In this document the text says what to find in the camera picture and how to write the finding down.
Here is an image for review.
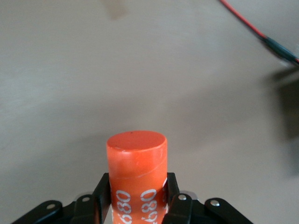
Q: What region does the orange cylinder printed 4680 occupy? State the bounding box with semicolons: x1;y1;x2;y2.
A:
106;130;169;224

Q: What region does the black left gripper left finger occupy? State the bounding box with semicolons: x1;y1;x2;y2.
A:
10;173;112;224

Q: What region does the red black wire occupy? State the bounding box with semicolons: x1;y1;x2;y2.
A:
218;0;299;65

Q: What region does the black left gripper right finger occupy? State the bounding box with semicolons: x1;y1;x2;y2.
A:
162;172;253;224

